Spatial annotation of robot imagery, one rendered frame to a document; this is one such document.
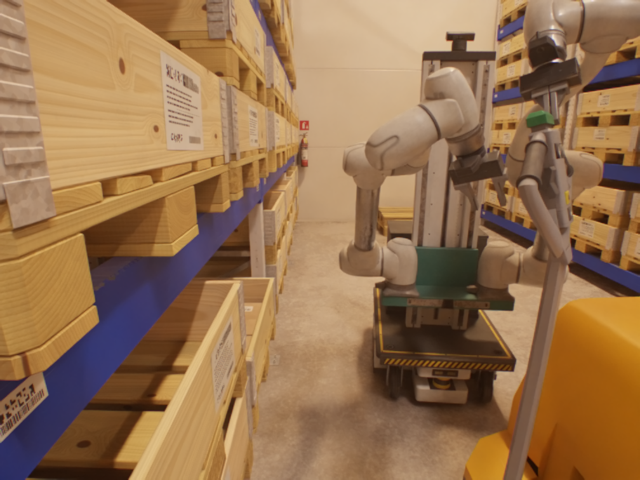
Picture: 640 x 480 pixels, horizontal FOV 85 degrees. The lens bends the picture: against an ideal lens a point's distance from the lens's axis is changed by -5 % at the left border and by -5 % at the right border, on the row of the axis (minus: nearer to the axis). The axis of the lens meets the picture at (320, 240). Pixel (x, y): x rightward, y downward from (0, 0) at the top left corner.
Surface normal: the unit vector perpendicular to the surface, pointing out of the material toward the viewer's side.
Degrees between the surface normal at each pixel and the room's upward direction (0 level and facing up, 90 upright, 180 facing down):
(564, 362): 74
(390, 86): 90
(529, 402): 90
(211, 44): 90
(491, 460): 22
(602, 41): 144
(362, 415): 0
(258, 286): 90
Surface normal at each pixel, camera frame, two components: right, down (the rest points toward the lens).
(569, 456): -1.00, 0.00
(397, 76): 0.02, 0.26
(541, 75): -0.68, -0.31
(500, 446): -0.37, -0.89
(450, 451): 0.00, -0.96
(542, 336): -0.67, 0.22
